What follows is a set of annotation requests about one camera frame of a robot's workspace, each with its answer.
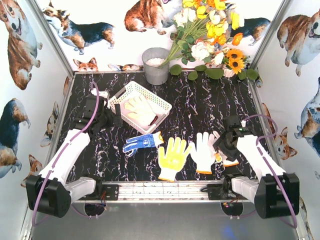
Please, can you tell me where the white glove orange cuff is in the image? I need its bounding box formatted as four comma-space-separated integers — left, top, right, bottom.
189, 132, 217, 174

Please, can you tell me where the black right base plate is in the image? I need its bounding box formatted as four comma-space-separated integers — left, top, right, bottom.
200, 184, 232, 201

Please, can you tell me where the blue dotted white glove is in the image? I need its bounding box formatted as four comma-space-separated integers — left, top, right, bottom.
122, 131, 164, 157

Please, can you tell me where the grey metal bucket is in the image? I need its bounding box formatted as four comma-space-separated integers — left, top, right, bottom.
141, 47, 170, 86

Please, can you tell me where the aluminium front rail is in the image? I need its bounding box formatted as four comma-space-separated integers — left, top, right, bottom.
78, 180, 246, 203

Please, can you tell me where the orange trimmed white glove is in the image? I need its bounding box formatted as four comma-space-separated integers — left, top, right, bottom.
214, 152, 239, 167

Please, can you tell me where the cream knit glove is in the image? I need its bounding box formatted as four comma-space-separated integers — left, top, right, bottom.
124, 95, 159, 126

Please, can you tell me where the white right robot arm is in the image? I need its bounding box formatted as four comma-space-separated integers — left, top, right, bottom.
213, 115, 300, 221

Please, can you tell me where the white perforated storage basket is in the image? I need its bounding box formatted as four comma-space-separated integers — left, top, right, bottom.
109, 81, 172, 134

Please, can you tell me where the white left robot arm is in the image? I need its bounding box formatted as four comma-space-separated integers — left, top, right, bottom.
25, 89, 122, 218

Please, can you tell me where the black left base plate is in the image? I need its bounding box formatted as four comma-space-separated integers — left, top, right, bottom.
100, 184, 120, 201

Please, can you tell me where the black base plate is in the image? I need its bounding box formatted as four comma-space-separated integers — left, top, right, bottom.
100, 184, 120, 201
200, 184, 232, 201

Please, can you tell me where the artificial flower bouquet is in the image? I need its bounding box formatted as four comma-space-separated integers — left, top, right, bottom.
161, 0, 258, 80

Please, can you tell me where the yellow dotted white glove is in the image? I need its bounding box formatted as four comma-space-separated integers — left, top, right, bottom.
158, 137, 193, 182

